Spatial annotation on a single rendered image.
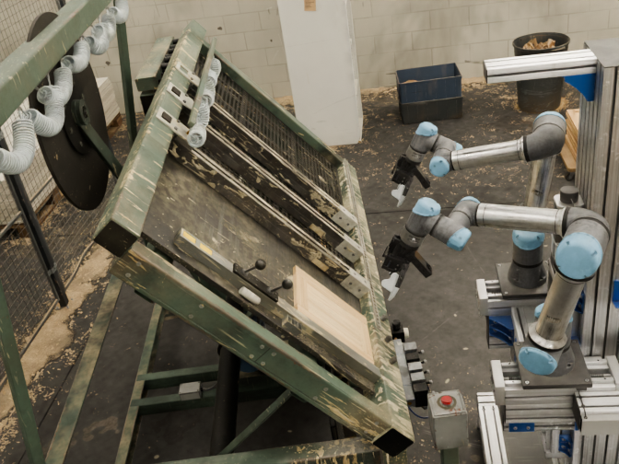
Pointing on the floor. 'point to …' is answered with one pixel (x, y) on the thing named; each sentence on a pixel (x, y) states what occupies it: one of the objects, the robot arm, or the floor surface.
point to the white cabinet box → (323, 68)
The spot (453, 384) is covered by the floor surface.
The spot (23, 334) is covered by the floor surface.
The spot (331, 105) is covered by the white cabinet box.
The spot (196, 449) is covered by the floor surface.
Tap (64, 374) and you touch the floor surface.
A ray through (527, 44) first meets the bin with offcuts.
